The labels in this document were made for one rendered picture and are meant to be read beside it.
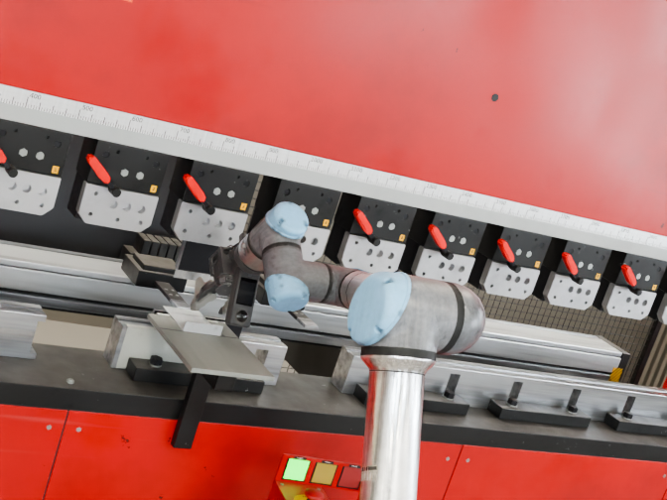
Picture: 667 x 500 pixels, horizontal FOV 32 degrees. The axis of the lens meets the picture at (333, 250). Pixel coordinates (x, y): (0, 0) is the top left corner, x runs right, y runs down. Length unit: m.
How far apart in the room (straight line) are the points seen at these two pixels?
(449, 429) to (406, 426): 1.01
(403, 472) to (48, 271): 1.15
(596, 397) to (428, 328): 1.46
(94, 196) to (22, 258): 0.39
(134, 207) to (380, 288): 0.72
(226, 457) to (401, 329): 0.86
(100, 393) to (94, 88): 0.59
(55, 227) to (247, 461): 0.77
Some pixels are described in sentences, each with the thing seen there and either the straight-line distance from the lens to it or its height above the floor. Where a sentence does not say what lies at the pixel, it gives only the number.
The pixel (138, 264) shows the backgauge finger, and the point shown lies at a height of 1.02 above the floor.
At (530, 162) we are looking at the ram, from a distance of 2.76.
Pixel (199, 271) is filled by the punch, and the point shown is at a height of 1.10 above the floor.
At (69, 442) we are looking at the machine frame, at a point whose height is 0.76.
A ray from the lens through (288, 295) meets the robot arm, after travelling 2.11.
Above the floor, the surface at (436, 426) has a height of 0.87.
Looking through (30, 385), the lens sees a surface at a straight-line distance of 2.31.
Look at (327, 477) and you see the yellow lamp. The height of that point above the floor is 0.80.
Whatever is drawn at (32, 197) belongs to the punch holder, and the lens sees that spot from 2.28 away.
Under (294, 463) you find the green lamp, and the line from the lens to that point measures 2.43.
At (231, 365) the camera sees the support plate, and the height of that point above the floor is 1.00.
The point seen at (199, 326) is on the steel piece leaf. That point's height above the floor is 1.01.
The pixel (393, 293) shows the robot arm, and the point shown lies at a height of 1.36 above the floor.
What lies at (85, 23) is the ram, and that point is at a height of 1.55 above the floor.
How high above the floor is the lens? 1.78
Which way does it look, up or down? 13 degrees down
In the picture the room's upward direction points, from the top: 18 degrees clockwise
